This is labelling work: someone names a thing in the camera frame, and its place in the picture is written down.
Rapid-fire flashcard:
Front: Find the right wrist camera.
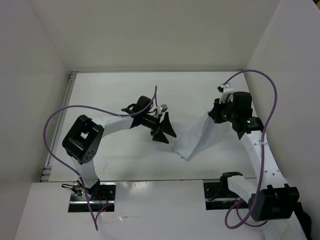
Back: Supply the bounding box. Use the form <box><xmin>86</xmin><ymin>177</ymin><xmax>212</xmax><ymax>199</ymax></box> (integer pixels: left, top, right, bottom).
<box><xmin>217</xmin><ymin>83</ymin><xmax>235</xmax><ymax>104</ymax></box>

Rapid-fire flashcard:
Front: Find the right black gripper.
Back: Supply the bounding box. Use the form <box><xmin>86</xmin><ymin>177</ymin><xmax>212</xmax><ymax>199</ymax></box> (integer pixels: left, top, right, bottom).
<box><xmin>209</xmin><ymin>96</ymin><xmax>238</xmax><ymax>123</ymax></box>

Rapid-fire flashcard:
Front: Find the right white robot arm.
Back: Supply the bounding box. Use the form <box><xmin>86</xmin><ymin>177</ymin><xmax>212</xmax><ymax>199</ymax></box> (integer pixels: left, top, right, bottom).
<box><xmin>208</xmin><ymin>91</ymin><xmax>300</xmax><ymax>222</ymax></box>

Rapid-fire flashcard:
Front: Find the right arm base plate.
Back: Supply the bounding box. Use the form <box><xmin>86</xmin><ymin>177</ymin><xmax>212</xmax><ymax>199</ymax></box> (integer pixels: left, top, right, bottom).
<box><xmin>203</xmin><ymin>180</ymin><xmax>241</xmax><ymax>211</ymax></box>

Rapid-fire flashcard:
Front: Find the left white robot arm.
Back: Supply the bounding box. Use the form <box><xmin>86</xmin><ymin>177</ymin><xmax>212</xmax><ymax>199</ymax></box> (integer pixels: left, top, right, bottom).
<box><xmin>62</xmin><ymin>95</ymin><xmax>177</xmax><ymax>200</ymax></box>

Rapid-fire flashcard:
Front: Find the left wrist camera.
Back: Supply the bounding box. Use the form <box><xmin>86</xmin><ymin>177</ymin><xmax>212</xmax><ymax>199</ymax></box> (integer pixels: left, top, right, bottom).
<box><xmin>157</xmin><ymin>104</ymin><xmax>168</xmax><ymax>114</ymax></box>

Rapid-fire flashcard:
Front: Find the aluminium table edge rail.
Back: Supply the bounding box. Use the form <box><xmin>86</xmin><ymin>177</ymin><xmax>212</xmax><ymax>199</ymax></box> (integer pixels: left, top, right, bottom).
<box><xmin>40</xmin><ymin>71</ymin><xmax>78</xmax><ymax>183</ymax></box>

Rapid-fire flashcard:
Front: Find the white folded cloth pile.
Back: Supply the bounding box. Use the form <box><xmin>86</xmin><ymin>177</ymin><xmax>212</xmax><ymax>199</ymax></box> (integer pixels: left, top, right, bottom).
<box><xmin>261</xmin><ymin>213</ymin><xmax>307</xmax><ymax>240</ymax></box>

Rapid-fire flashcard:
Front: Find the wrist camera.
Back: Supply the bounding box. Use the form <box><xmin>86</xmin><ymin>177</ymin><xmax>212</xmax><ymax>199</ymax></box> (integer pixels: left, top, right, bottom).
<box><xmin>157</xmin><ymin>104</ymin><xmax>168</xmax><ymax>114</ymax></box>
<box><xmin>217</xmin><ymin>83</ymin><xmax>235</xmax><ymax>104</ymax></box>

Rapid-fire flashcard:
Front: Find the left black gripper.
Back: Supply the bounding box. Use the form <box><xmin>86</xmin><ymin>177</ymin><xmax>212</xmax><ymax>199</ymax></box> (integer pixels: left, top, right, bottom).
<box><xmin>141</xmin><ymin>112</ymin><xmax>177</xmax><ymax>145</ymax></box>

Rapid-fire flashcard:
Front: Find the dark navy cloth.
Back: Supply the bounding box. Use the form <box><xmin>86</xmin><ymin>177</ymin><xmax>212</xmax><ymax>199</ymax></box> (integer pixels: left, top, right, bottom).
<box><xmin>294</xmin><ymin>202</ymin><xmax>312</xmax><ymax>240</ymax></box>

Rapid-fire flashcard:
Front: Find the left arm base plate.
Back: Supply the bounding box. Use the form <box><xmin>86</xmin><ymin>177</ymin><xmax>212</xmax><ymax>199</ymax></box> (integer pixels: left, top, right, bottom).
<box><xmin>61</xmin><ymin>182</ymin><xmax>116</xmax><ymax>213</ymax></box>

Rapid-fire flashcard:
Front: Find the white skirt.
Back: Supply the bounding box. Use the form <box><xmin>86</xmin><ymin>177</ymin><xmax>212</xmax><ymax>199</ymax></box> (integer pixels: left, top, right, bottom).
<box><xmin>173</xmin><ymin>111</ymin><xmax>220</xmax><ymax>161</ymax></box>

